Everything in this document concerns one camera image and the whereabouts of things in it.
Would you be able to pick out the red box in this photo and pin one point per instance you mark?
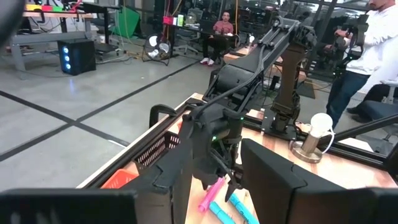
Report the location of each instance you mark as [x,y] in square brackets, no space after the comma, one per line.
[168,20]

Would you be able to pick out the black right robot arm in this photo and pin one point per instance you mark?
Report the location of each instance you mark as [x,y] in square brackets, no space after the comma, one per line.
[286,87]

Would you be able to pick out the black floor fan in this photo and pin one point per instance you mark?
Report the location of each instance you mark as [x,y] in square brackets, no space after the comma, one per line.
[157,49]

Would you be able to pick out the black computer tower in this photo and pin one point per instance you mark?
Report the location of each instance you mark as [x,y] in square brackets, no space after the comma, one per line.
[76,57]

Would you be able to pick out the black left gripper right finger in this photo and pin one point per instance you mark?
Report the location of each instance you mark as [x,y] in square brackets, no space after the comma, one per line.
[273,193]

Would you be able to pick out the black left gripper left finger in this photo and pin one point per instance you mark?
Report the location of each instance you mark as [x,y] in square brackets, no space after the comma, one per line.
[168,193]

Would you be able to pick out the person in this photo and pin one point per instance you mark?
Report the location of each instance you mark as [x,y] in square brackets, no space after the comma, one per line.
[222,31]
[373,37]
[376,99]

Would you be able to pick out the wooden background table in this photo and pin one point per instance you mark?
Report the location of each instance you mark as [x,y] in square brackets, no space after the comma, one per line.
[231,57]

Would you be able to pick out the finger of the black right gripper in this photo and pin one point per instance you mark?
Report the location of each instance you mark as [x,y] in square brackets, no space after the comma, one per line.
[232,186]
[206,179]

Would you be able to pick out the green fabric screen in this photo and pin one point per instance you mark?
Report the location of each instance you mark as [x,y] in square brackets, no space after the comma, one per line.
[129,21]

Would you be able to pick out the orange plastic basket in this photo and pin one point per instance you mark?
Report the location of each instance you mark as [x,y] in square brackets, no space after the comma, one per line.
[119,180]

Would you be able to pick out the white bulb table lamp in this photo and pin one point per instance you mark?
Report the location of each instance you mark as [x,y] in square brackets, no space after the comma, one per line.
[320,124]

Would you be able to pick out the black background robot arm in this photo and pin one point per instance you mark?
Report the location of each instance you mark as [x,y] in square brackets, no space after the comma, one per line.
[354,40]

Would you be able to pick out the black clamp loop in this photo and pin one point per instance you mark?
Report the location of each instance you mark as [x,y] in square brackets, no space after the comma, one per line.
[161,108]

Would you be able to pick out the blue highlighter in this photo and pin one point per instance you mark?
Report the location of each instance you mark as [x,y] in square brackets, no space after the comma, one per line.
[244,211]
[222,214]

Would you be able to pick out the black plastic basket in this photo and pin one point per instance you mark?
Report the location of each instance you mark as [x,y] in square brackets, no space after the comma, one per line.
[155,151]

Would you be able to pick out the pink highlighter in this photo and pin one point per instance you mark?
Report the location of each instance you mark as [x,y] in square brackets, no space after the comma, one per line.
[210,196]

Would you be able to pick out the grey metal workbench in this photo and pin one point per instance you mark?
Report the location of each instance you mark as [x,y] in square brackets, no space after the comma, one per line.
[46,37]

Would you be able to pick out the green box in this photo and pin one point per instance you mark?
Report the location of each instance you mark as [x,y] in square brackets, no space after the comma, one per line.
[180,20]

